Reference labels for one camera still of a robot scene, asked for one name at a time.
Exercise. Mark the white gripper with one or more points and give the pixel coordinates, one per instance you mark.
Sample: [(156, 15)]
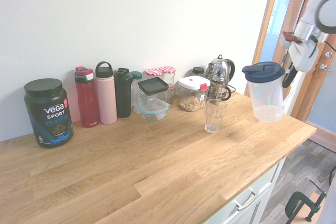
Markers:
[(304, 56)]

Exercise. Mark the clear pitcher blue lid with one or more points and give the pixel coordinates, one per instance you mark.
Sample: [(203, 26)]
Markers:
[(265, 93)]

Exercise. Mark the red water bottle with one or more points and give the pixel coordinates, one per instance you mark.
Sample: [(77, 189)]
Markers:
[(86, 98)]

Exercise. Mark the wooden door glass panel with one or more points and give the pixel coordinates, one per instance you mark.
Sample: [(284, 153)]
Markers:
[(323, 98)]

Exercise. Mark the stainless steel kettle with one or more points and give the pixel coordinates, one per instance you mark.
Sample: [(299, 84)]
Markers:
[(228, 68)]

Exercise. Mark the glass French press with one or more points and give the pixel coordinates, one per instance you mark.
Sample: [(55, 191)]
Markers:
[(219, 82)]

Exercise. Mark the clear ribbed drinking glass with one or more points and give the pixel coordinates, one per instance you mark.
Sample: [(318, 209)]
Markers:
[(215, 116)]

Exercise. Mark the jar black lid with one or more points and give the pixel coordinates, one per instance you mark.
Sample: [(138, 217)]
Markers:
[(197, 71)]

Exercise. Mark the clear canister white lid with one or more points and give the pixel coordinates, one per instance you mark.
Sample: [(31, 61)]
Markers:
[(193, 95)]

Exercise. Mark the small jar red lid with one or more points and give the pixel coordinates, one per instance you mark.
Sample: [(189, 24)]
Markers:
[(170, 92)]

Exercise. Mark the grey kitchen cabinet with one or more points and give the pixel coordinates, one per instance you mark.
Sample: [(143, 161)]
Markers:
[(252, 197)]

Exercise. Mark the green screw clamp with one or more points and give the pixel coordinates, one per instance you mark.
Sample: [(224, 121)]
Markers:
[(302, 203)]

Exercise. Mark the square canister black lid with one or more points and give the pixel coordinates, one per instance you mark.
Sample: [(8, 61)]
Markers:
[(153, 90)]

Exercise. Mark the glass container teal clip lid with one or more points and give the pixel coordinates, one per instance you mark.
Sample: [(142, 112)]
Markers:
[(151, 110)]

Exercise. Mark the clear bottle green lid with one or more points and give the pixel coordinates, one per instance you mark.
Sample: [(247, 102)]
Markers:
[(135, 87)]

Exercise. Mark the black shaker bottle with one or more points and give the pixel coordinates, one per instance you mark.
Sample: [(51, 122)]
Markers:
[(123, 95)]

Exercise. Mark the pink bottle black lid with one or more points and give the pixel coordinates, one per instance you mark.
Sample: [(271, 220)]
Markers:
[(105, 95)]

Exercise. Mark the black Vega protein tub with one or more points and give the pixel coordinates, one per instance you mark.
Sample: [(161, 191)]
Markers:
[(48, 113)]

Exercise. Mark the red wrist camera mount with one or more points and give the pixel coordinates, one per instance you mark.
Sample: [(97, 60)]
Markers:
[(292, 37)]

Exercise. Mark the wooden door frame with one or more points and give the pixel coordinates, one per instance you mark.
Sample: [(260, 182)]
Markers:
[(266, 16)]

